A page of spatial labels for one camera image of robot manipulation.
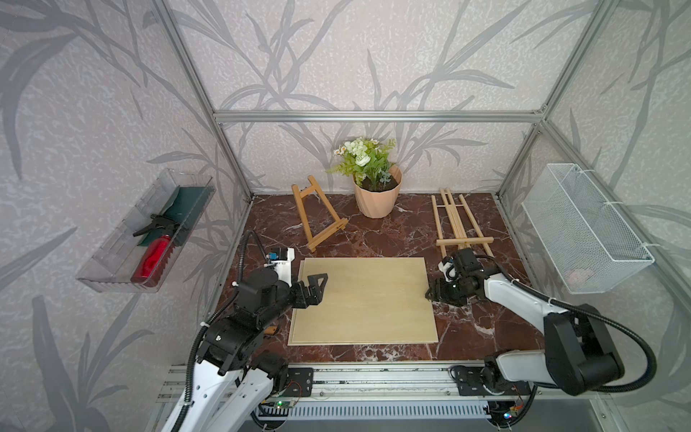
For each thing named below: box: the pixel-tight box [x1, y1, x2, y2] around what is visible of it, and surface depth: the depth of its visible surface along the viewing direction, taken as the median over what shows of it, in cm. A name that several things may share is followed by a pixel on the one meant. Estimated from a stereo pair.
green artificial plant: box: [326, 136, 397, 191], surface depth 95 cm
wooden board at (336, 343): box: [287, 257, 439, 346], surface depth 82 cm
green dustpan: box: [137, 185, 216, 247], surface depth 70 cm
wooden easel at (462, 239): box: [430, 188, 495, 259], surface depth 110 cm
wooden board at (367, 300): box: [292, 256, 440, 343], surface depth 90 cm
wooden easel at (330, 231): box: [291, 175, 349, 252], surface depth 101 cm
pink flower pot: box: [352, 163, 404, 219], surface depth 104 cm
